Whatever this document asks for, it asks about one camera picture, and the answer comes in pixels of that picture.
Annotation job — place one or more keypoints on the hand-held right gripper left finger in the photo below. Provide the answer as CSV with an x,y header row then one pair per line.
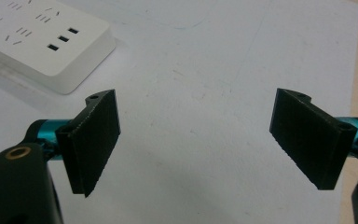
x,y
88,143

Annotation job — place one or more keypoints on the white power strip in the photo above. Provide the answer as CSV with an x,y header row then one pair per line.
x,y
45,37

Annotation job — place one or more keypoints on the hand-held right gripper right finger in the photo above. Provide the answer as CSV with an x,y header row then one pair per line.
x,y
310,140

